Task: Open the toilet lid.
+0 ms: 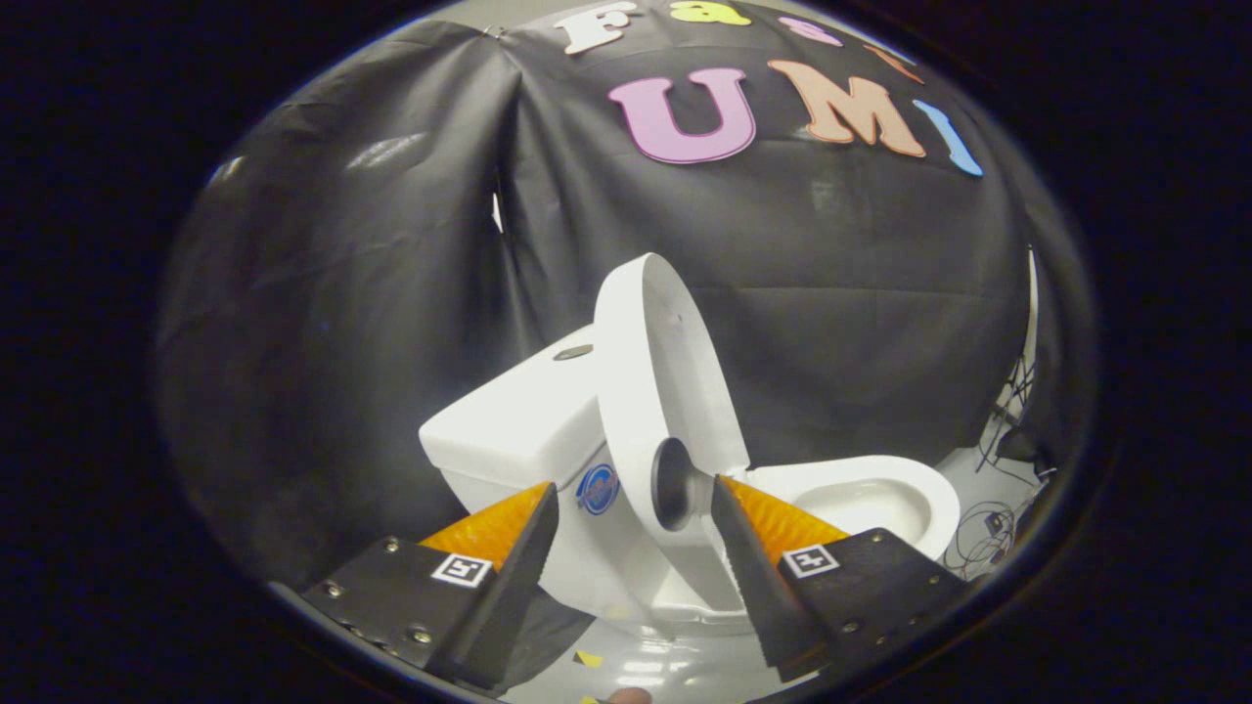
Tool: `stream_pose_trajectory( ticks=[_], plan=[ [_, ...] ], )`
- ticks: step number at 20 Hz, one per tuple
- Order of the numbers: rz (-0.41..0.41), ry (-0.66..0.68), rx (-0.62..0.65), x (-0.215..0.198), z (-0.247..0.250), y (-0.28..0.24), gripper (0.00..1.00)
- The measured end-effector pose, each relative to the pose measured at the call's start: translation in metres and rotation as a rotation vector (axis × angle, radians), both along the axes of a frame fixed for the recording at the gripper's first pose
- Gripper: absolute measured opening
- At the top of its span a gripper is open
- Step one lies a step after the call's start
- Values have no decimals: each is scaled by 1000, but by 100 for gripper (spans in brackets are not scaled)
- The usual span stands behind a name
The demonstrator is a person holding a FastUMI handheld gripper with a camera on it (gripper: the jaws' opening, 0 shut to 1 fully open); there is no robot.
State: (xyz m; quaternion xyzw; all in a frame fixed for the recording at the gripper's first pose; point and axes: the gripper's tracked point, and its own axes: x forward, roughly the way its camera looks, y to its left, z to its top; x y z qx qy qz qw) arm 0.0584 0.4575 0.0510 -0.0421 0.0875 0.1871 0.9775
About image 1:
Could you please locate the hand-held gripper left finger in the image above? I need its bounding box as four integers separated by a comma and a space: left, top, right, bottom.
301, 481, 560, 692

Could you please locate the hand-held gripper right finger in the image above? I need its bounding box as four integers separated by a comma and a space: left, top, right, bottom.
710, 474, 971, 683

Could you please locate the white toilet lid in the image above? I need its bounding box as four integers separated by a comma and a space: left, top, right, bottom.
593, 252, 752, 550

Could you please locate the white ceramic toilet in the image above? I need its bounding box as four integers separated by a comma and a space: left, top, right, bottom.
419, 323, 962, 638

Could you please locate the black backdrop cloth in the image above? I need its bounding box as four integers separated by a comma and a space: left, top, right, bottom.
155, 0, 1089, 593

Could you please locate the black floor cable bundle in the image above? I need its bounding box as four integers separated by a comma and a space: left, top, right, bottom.
942, 445, 1059, 580

